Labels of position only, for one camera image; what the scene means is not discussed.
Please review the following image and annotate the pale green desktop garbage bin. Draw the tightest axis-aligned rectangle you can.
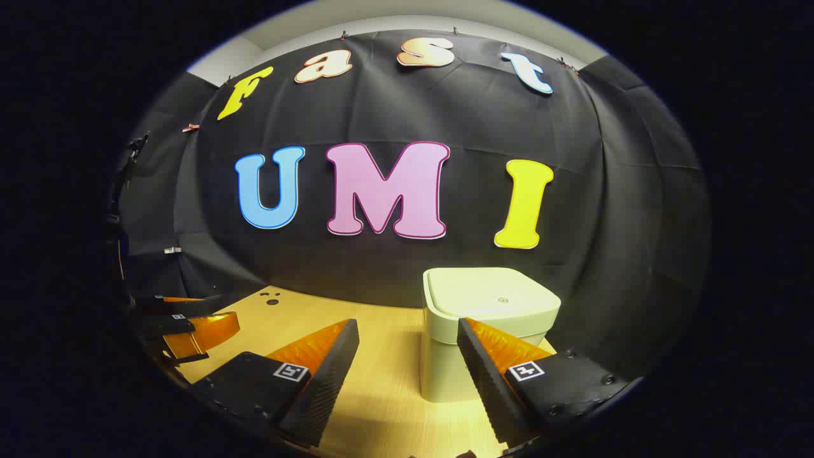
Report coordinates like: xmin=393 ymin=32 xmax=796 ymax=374
xmin=420 ymin=267 xmax=562 ymax=403

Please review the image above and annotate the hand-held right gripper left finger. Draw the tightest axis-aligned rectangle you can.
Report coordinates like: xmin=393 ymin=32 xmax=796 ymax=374
xmin=190 ymin=318 xmax=361 ymax=448

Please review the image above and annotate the black backdrop cloth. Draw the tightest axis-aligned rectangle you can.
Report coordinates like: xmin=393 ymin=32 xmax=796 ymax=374
xmin=108 ymin=29 xmax=712 ymax=382

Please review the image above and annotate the wooden desktop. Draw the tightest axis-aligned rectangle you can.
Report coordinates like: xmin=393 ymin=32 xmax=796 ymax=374
xmin=162 ymin=286 xmax=560 ymax=458

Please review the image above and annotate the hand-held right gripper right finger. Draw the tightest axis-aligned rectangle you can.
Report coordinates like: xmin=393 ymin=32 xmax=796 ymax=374
xmin=455 ymin=317 xmax=631 ymax=448

